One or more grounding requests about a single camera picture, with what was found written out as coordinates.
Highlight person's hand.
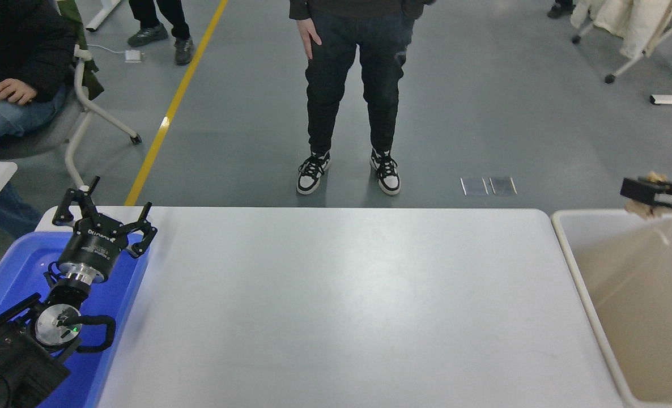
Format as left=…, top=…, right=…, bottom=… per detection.
left=299, top=17, right=322, bottom=61

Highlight blue plastic tray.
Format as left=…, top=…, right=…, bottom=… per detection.
left=0, top=229, right=151, bottom=408

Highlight dark green jacket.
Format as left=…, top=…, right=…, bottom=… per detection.
left=58, top=0, right=104, bottom=100

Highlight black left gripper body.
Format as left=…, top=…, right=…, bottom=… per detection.
left=58, top=217, right=130, bottom=278

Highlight white rolling chair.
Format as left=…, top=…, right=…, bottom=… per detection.
left=570, top=0, right=672, bottom=84
left=0, top=45, right=142, bottom=190

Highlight beige coat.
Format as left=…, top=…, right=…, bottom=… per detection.
left=570, top=0, right=672, bottom=60

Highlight tan paper ball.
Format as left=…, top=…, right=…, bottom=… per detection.
left=624, top=172, right=670, bottom=219

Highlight white table leg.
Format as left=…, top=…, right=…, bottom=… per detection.
left=85, top=0, right=120, bottom=32

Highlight large pale plastic bin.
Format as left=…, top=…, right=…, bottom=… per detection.
left=550, top=210, right=672, bottom=408

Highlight seated person's hand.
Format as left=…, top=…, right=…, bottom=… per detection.
left=0, top=78, right=37, bottom=105

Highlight seated person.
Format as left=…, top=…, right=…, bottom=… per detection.
left=0, top=0, right=76, bottom=239

